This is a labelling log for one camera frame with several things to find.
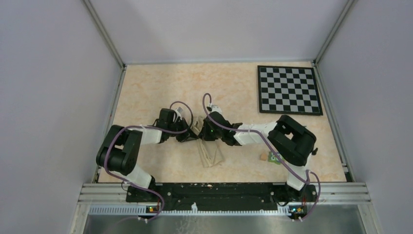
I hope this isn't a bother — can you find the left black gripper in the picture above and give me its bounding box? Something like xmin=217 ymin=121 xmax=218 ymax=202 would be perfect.
xmin=168 ymin=117 xmax=198 ymax=142

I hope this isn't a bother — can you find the beige cloth napkin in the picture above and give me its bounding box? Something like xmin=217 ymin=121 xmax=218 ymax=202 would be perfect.
xmin=191 ymin=116 xmax=225 ymax=168

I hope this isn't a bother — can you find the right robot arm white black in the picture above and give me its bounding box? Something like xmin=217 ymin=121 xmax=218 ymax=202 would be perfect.
xmin=200 ymin=111 xmax=318 ymax=201

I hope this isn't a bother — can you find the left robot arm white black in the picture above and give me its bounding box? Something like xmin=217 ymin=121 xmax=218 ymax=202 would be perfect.
xmin=96 ymin=108 xmax=198 ymax=202

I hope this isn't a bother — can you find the small cork piece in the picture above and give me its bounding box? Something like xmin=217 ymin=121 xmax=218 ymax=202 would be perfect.
xmin=260 ymin=153 xmax=268 ymax=161

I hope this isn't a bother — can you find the black white checkerboard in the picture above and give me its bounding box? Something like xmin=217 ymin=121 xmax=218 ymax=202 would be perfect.
xmin=257 ymin=65 xmax=323 ymax=116

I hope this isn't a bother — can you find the small black screw knob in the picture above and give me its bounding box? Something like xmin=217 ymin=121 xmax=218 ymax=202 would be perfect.
xmin=311 ymin=148 xmax=318 ymax=156

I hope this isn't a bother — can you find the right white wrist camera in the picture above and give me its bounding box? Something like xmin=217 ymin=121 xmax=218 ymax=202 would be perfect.
xmin=207 ymin=103 xmax=222 ymax=114

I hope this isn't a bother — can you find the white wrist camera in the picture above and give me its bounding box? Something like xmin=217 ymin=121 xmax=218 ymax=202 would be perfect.
xmin=174 ymin=107 xmax=183 ymax=118
xmin=207 ymin=103 xmax=222 ymax=114

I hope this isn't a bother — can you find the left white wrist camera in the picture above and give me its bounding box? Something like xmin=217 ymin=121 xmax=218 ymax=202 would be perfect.
xmin=174 ymin=107 xmax=183 ymax=118

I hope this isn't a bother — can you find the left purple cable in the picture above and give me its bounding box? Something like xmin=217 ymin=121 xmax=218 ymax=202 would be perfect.
xmin=103 ymin=101 xmax=194 ymax=223

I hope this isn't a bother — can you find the purple cable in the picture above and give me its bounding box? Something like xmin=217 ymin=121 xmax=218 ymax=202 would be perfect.
xmin=103 ymin=101 xmax=194 ymax=223
xmin=202 ymin=93 xmax=321 ymax=222

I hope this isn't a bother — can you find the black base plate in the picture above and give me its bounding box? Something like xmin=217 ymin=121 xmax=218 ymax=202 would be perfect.
xmin=126 ymin=182 xmax=317 ymax=211

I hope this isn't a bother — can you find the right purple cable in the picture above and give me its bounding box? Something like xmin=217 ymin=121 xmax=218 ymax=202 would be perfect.
xmin=202 ymin=93 xmax=321 ymax=222

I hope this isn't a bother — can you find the aluminium frame rail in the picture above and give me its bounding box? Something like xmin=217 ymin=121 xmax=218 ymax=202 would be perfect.
xmin=78 ymin=182 xmax=371 ymax=218

